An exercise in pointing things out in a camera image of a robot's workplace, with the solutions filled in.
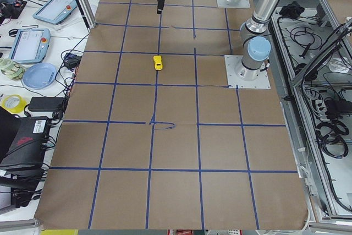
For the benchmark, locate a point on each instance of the teach pendant tablet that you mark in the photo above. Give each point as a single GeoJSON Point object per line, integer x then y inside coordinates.
{"type": "Point", "coordinates": [30, 46]}
{"type": "Point", "coordinates": [55, 11]}

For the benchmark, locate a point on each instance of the black cloth bundle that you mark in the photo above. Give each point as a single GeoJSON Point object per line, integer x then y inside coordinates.
{"type": "Point", "coordinates": [292, 10]}

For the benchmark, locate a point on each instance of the green tape rolls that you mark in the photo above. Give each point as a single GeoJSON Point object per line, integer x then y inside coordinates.
{"type": "Point", "coordinates": [11, 69]}

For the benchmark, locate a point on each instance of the yellow beetle toy car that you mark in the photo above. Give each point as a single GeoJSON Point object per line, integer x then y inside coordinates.
{"type": "Point", "coordinates": [157, 60]}

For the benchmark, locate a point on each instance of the brown paper table mat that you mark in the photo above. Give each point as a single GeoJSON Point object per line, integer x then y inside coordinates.
{"type": "Point", "coordinates": [175, 148]}

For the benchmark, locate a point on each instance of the upper teach pendant tablet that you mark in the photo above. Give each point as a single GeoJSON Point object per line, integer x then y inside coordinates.
{"type": "Point", "coordinates": [55, 11]}

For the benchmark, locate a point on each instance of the light blue plate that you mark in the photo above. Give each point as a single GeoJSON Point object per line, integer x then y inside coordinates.
{"type": "Point", "coordinates": [39, 75]}

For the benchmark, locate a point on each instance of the yellow tape roll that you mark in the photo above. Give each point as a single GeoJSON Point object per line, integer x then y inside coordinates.
{"type": "Point", "coordinates": [14, 104]}

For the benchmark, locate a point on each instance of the black power adapter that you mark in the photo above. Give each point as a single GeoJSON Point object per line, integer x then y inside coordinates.
{"type": "Point", "coordinates": [45, 104]}

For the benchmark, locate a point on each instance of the black computer box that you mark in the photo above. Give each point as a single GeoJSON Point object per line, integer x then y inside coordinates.
{"type": "Point", "coordinates": [22, 141]}

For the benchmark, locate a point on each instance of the lower teach pendant tablet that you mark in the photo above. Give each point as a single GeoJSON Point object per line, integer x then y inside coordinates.
{"type": "Point", "coordinates": [30, 46]}

